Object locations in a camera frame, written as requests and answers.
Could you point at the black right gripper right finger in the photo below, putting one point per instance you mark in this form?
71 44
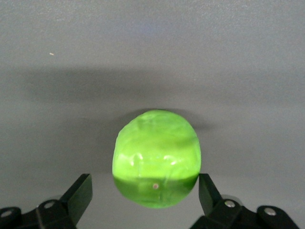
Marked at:
212 207

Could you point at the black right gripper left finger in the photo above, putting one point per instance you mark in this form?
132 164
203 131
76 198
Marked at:
74 202

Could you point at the green toy apple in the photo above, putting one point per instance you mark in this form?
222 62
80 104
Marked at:
156 152

